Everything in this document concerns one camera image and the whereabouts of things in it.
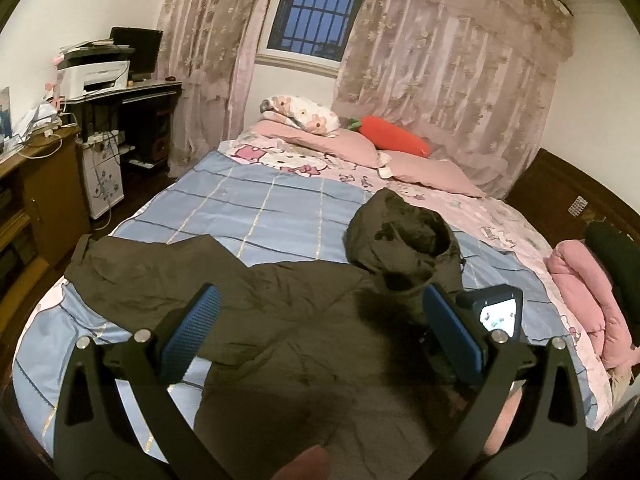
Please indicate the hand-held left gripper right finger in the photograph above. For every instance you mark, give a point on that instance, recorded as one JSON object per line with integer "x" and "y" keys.
{"x": 452, "y": 335}

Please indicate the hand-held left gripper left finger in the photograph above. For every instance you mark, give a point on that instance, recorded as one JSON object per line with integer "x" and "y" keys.
{"x": 192, "y": 330}

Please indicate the olive green hooded jacket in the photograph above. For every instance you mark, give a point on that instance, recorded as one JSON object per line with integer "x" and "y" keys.
{"x": 300, "y": 335}

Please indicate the person's left hand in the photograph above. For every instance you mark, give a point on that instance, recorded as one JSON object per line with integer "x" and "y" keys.
{"x": 307, "y": 462}

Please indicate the folded pink quilt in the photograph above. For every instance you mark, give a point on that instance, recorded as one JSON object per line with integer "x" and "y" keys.
{"x": 585, "y": 290}

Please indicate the dark green cloth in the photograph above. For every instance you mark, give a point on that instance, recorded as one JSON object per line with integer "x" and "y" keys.
{"x": 615, "y": 260}

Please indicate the headboard sticker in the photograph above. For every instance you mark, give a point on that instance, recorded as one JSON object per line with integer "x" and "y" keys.
{"x": 578, "y": 205}

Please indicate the dark wooden headboard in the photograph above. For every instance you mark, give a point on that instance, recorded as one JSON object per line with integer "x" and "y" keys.
{"x": 545, "y": 185}

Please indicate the blue checked bedspread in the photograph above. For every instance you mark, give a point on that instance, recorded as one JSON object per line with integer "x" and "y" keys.
{"x": 275, "y": 200}

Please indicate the pink pillow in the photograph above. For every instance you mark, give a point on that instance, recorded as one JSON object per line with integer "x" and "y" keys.
{"x": 325, "y": 142}
{"x": 430, "y": 172}

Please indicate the wooden speaker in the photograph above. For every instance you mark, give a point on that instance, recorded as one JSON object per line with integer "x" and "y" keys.
{"x": 161, "y": 147}

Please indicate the brown wooden cabinet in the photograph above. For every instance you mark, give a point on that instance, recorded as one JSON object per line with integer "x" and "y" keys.
{"x": 50, "y": 200}

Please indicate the pink cartoon print bed sheet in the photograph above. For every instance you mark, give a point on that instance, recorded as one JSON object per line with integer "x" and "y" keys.
{"x": 280, "y": 155}

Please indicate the orange carrot plush toy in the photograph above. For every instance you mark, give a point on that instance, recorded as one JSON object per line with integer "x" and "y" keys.
{"x": 395, "y": 135}

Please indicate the black computer desk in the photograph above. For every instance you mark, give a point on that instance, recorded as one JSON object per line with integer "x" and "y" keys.
{"x": 145, "y": 90}

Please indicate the white floral pillow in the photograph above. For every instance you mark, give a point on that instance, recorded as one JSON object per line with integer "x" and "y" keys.
{"x": 305, "y": 112}

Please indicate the pink floral lace curtain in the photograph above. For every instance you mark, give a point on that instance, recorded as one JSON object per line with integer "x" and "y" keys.
{"x": 450, "y": 60}
{"x": 200, "y": 60}

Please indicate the pile of white papers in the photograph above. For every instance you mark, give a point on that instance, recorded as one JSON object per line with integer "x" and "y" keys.
{"x": 35, "y": 122}

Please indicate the white printer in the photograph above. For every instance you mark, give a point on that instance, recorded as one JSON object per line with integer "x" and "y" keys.
{"x": 95, "y": 77}

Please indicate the black computer monitor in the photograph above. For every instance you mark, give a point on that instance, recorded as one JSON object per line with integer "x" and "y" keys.
{"x": 145, "y": 50}

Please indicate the barred window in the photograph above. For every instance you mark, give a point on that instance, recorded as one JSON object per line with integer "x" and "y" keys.
{"x": 320, "y": 5}

